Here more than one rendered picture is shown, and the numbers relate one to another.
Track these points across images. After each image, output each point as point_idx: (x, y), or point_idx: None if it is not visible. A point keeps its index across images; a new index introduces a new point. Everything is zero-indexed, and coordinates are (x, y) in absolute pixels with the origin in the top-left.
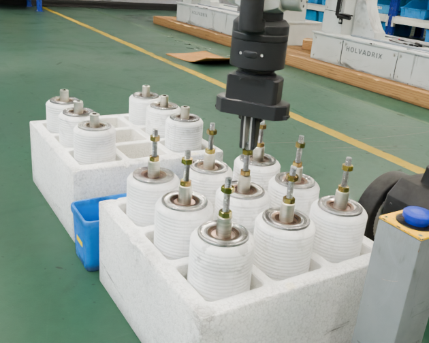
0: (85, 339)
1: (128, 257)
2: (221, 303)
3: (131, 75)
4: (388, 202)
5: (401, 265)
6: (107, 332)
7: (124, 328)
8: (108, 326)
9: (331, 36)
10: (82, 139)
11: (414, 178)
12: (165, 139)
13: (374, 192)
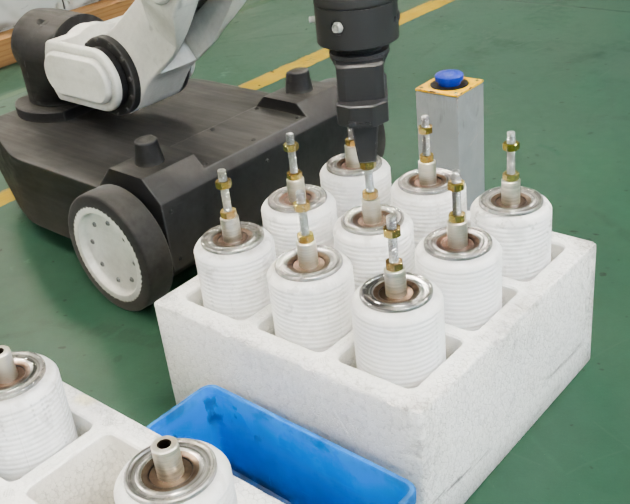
0: (566, 489)
1: (498, 370)
2: (559, 239)
3: None
4: (167, 213)
5: (477, 117)
6: (534, 475)
7: (511, 462)
8: (522, 480)
9: None
10: (231, 488)
11: (140, 171)
12: (43, 443)
13: (144, 220)
